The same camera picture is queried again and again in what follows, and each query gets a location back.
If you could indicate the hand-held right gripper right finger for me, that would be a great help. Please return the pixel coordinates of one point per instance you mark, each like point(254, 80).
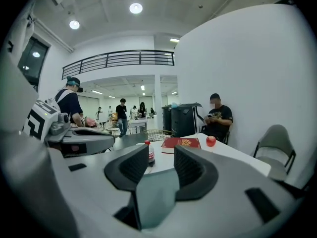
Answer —
point(223, 195)

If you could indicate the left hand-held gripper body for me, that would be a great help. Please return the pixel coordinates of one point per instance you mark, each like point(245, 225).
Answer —
point(42, 120)

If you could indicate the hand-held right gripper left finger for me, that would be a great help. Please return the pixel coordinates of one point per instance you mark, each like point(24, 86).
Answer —
point(94, 182)

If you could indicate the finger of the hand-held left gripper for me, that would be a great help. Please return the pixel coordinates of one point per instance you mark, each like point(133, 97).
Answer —
point(99, 142)
point(94, 133)

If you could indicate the clear bottle with red cap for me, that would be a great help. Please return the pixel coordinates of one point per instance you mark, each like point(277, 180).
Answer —
point(150, 155)

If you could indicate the red apple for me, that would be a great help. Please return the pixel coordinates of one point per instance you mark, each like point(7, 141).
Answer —
point(211, 141)

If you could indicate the dark window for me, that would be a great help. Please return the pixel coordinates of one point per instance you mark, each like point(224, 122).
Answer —
point(32, 61)

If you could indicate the red hardcover book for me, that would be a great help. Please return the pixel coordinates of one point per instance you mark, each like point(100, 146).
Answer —
point(180, 144)

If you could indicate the grey chair with black legs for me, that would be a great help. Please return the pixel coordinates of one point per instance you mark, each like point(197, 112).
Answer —
point(275, 147)

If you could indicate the small black bin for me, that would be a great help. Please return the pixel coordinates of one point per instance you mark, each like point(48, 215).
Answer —
point(167, 118)

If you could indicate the black balcony railing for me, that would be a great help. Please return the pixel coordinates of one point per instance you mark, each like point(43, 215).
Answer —
point(119, 59)

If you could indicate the large black bin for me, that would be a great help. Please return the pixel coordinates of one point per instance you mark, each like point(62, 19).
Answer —
point(184, 120)

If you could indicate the round ceiling light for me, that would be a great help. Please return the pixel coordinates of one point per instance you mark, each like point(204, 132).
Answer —
point(135, 8)
point(74, 24)

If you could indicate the strip ceiling light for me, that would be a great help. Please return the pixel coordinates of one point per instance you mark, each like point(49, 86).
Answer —
point(174, 40)

